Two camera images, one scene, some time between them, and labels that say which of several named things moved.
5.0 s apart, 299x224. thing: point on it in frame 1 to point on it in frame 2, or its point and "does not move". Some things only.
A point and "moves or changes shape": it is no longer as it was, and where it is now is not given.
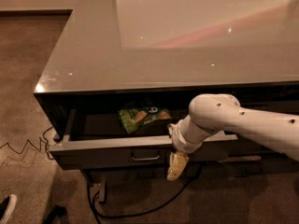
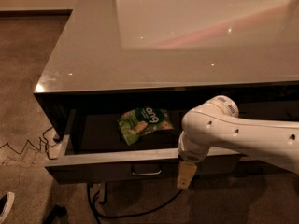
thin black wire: [38, 148] does not move
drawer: [96, 138] moves or changes shape
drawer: [277, 105] does not move
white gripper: [181, 141] to [193, 154]
